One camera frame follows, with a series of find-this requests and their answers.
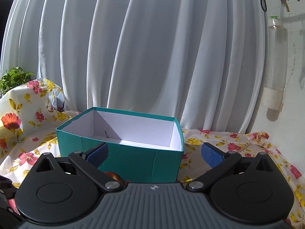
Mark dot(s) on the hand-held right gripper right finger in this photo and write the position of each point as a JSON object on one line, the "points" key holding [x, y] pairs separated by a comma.
{"points": [[212, 157]]}

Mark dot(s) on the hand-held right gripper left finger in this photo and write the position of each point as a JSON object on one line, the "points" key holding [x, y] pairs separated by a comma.
{"points": [[97, 154]]}

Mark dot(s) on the red apple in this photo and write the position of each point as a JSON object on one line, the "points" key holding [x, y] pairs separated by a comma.
{"points": [[116, 177]]}

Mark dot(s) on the teal cardboard box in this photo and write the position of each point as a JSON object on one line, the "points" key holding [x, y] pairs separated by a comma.
{"points": [[143, 162]]}

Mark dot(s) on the floral tablecloth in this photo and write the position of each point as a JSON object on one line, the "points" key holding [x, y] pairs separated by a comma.
{"points": [[21, 133]]}

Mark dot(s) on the green leafy plant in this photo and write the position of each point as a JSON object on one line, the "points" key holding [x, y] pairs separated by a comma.
{"points": [[14, 78]]}

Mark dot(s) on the white curtain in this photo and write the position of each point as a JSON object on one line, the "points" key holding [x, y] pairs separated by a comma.
{"points": [[143, 47]]}

